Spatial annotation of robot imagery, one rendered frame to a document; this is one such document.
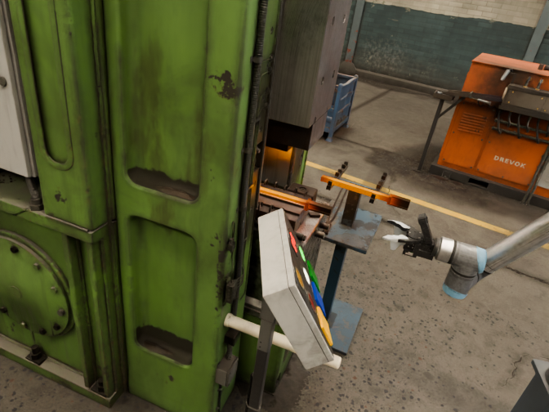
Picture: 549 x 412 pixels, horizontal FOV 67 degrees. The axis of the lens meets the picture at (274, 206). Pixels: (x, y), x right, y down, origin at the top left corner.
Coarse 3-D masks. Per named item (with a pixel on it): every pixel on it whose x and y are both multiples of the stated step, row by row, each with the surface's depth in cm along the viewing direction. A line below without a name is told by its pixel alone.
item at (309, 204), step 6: (264, 192) 170; (270, 192) 170; (276, 192) 170; (282, 198) 169; (288, 198) 167; (294, 198) 168; (300, 198) 169; (306, 204) 165; (312, 204) 165; (318, 204) 165; (324, 204) 166; (306, 210) 166; (312, 210) 166; (318, 210) 166; (324, 210) 165; (330, 210) 163
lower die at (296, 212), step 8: (288, 192) 175; (264, 200) 167; (272, 200) 168; (280, 200) 168; (288, 200) 167; (256, 208) 162; (264, 208) 163; (288, 208) 164; (296, 208) 164; (304, 208) 167; (256, 216) 163; (288, 216) 161; (296, 216) 161; (304, 216) 171; (296, 224) 160
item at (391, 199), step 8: (336, 184) 196; (344, 184) 195; (352, 184) 195; (360, 192) 193; (368, 192) 191; (376, 192) 191; (384, 200) 189; (392, 200) 188; (400, 200) 187; (408, 200) 185
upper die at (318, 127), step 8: (272, 120) 143; (320, 120) 148; (272, 128) 145; (280, 128) 144; (288, 128) 142; (296, 128) 142; (304, 128) 140; (312, 128) 140; (320, 128) 152; (272, 136) 146; (280, 136) 145; (288, 136) 144; (296, 136) 143; (304, 136) 142; (312, 136) 143; (320, 136) 156; (288, 144) 145; (296, 144) 144; (304, 144) 143; (312, 144) 147
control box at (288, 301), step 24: (264, 216) 121; (264, 240) 111; (288, 240) 108; (264, 264) 102; (288, 264) 99; (264, 288) 95; (288, 288) 92; (288, 312) 96; (312, 312) 100; (288, 336) 100; (312, 336) 101; (312, 360) 105
